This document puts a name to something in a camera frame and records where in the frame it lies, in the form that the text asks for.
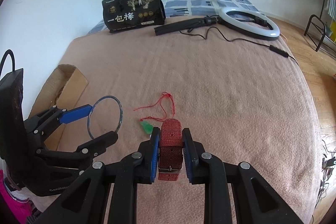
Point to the black snack bag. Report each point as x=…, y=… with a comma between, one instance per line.
x=131, y=11

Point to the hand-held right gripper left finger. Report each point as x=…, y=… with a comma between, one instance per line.
x=155, y=150

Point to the yellow green box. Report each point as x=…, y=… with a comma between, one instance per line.
x=332, y=32

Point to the black metal clothes rack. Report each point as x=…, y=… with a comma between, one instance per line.
x=313, y=29

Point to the blue checked bedsheet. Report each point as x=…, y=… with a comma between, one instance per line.
x=199, y=1

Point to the black folded tripod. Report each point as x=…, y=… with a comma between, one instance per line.
x=181, y=26

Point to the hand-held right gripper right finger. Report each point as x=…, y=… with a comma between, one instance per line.
x=187, y=150

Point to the striped towel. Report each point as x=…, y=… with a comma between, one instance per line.
x=331, y=3

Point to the cardboard box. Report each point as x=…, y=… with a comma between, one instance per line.
x=71, y=87

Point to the blue bangle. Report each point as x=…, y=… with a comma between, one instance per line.
x=120, y=111

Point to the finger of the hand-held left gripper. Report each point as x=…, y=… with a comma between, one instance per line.
x=76, y=113
x=99, y=142

